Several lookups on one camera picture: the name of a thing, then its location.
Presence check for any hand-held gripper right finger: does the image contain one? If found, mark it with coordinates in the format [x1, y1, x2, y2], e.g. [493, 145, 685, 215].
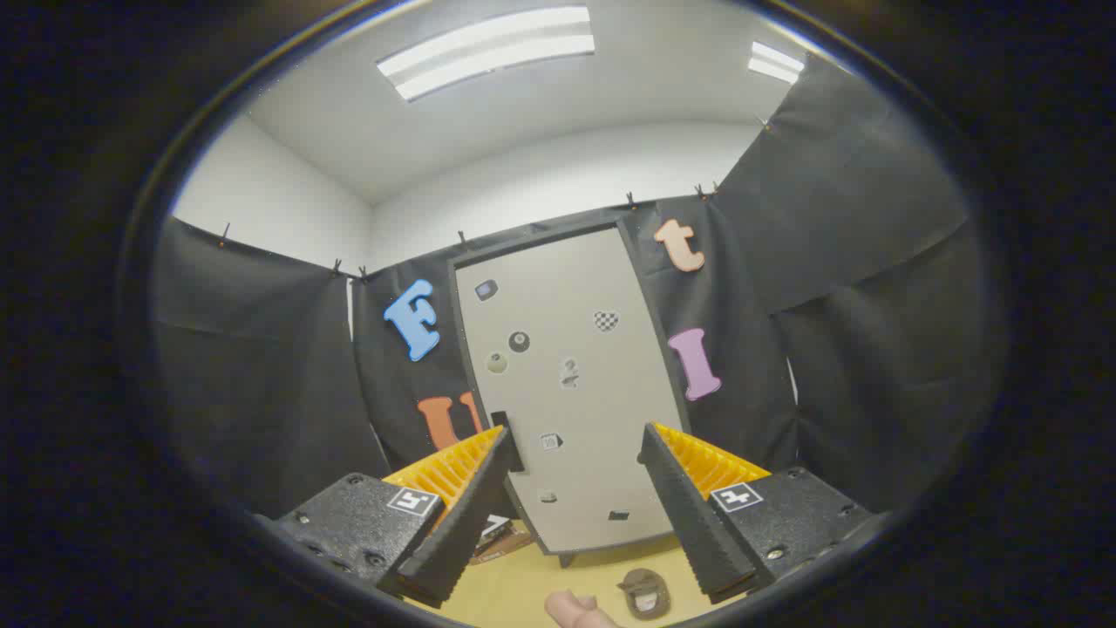
[639, 422, 890, 605]

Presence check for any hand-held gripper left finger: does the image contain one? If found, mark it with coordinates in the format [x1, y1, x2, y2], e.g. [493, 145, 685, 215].
[257, 425, 515, 609]

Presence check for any brown fuzzy shoe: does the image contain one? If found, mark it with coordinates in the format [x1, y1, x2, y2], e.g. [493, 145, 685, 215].
[617, 568, 671, 621]

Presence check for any black door handle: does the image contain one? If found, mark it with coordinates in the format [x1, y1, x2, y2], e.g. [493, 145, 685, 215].
[490, 410, 525, 474]

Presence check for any light grey shoe cabinet door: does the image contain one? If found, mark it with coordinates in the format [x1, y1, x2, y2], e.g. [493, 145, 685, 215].
[453, 227, 687, 554]

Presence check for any dark grey shoe cabinet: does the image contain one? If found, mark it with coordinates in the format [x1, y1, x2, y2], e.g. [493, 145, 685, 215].
[446, 218, 694, 570]

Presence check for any brown book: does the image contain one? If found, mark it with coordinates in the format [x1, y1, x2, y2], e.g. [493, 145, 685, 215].
[471, 522, 535, 566]

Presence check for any black backdrop cloth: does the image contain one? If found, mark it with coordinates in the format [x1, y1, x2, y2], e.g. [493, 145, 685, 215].
[153, 52, 999, 524]

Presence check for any small ceiling light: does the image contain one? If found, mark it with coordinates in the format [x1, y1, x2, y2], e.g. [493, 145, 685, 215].
[747, 41, 806, 85]

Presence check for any long ceiling light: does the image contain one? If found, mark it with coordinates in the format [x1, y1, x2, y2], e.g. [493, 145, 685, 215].
[377, 7, 596, 103]

